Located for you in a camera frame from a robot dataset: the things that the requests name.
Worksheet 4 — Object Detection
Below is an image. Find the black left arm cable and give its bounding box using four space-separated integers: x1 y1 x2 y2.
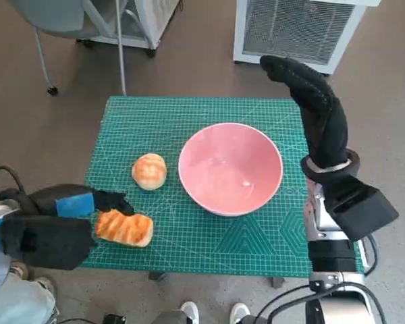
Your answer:
0 165 33 212

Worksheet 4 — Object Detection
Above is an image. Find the person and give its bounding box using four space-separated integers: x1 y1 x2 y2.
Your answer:
0 265 58 324

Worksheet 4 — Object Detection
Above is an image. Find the rectangular striped toy bread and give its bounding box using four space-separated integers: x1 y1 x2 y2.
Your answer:
94 209 154 248

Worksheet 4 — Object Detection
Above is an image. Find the round toy bread bun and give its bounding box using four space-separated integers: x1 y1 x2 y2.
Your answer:
131 153 168 191

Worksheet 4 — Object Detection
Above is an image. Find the large white mesh appliance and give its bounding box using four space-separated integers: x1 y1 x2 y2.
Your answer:
232 0 381 76

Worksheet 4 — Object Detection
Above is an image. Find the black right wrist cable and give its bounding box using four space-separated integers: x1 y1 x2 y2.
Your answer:
359 234 379 277

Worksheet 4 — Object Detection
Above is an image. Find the silver metal pole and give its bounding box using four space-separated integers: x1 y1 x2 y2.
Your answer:
115 0 128 96

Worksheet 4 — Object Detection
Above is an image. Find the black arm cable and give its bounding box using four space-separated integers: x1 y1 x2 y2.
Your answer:
258 285 317 324
0 165 33 212
269 281 389 324

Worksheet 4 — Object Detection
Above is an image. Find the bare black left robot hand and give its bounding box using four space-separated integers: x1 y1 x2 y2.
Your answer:
26 184 136 217

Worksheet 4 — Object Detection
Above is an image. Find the green cutting mat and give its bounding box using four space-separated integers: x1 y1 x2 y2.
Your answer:
77 95 365 278

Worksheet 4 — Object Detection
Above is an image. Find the pink bowl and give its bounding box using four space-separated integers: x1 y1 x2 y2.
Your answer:
178 122 284 217

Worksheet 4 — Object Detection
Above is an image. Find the white shoe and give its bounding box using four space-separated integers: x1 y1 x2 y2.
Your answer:
229 302 251 324
180 300 200 324

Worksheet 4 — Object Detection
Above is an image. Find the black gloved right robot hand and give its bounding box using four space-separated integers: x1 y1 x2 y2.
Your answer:
259 55 349 169

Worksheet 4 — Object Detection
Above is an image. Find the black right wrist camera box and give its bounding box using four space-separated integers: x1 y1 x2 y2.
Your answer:
323 177 400 242

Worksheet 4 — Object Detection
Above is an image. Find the white mesh cabinet on casters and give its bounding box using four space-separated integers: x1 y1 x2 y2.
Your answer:
76 0 182 58

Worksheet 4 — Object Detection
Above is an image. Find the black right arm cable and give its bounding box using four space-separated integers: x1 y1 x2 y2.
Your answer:
258 285 317 324
269 281 389 324

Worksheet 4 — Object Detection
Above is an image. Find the grey chair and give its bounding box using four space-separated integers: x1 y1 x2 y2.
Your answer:
8 0 111 97

